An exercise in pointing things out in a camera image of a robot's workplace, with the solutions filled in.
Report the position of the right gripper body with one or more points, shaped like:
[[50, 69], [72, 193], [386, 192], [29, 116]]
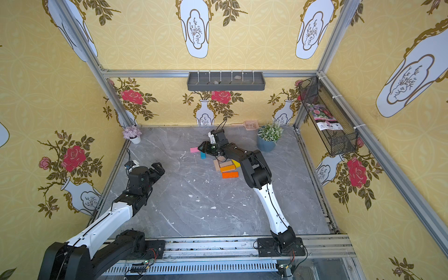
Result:
[[210, 149]]

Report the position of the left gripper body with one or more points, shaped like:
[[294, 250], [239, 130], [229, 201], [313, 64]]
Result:
[[154, 170]]

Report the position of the amber orange wooden block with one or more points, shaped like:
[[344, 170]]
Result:
[[228, 168]]

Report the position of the yellow wooden block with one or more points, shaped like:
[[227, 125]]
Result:
[[236, 163]]

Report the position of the red orange wooden block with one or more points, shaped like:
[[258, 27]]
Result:
[[230, 174]]

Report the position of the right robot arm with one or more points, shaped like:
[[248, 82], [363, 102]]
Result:
[[258, 176]]

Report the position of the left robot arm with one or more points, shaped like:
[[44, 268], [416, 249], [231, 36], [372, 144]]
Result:
[[85, 257]]

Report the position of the natural wooden block left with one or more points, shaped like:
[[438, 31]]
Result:
[[216, 165]]

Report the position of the natural wooden block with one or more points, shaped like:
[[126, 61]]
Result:
[[216, 165], [225, 164]]

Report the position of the natural wooden block middle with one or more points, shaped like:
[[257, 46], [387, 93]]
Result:
[[225, 164]]

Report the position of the blue flower pot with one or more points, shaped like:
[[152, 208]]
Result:
[[264, 145]]

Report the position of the small white pot purple flowers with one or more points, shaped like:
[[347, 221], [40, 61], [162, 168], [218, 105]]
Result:
[[132, 133]]

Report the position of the green artificial plant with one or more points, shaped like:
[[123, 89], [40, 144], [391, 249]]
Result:
[[271, 132]]

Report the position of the grey wall shelf tray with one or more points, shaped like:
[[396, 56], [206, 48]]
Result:
[[226, 81]]

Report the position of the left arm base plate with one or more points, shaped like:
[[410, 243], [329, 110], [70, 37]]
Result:
[[153, 249]]

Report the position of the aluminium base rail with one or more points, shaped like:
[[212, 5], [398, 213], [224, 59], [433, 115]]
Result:
[[236, 255]]

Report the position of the packet in wire basket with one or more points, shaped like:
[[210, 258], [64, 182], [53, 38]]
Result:
[[323, 118]]

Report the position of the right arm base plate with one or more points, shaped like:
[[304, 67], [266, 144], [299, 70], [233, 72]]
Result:
[[269, 247]]

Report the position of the black wire basket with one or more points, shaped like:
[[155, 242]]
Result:
[[311, 91]]

